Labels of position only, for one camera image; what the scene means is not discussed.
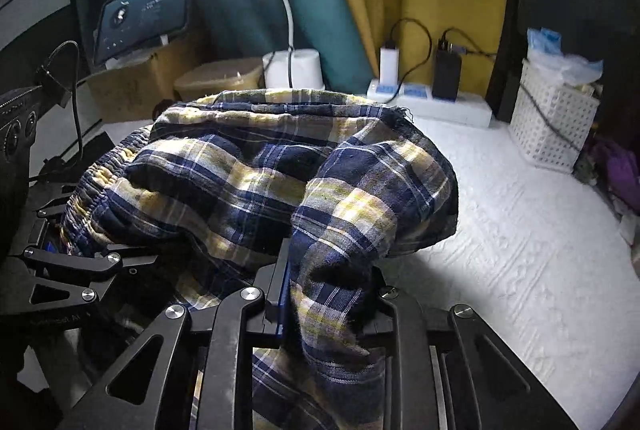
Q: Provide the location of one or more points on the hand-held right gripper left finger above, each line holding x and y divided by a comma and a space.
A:
272, 295

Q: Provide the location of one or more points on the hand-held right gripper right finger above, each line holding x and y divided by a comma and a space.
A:
405, 335

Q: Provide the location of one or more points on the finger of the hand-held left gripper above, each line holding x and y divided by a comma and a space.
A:
70, 260
50, 215

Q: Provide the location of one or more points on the plaid pants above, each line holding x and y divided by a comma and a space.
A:
225, 190

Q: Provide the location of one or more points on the cardboard box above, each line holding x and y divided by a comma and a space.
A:
135, 85

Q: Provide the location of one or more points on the tablet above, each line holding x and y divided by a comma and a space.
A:
145, 15

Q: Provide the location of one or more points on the brown lidded container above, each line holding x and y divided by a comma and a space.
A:
215, 78

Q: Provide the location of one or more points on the white desk lamp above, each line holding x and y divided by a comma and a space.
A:
300, 70

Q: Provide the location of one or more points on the white power strip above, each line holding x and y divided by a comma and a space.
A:
450, 110

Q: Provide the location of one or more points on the white charger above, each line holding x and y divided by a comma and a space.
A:
389, 65

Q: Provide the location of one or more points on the black charger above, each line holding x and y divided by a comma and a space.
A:
446, 73

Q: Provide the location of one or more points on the purple cloth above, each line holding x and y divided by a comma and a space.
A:
622, 170

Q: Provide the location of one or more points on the teal curtain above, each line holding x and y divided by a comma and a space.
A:
325, 25

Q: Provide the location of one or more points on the white perforated basket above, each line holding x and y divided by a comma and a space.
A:
570, 105

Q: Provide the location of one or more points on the blue plastic bag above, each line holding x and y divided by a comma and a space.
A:
545, 40

